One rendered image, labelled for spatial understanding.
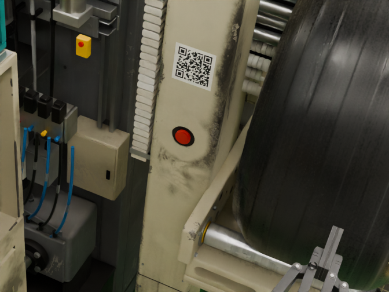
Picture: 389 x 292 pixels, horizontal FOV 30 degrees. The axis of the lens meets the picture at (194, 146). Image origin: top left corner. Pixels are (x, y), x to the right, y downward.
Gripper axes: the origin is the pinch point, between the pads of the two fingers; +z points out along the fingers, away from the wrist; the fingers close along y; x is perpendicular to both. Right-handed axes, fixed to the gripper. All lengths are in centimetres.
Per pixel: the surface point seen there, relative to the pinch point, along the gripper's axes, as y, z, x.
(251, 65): 31, 67, 35
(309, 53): 12.2, 22.0, -12.1
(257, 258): 11.5, 18.5, 35.9
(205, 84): 29.6, 30.1, 9.1
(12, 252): 55, 2, 41
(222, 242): 18.7, 18.7, 35.7
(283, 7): 27, 69, 19
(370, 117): 1.2, 17.5, -8.8
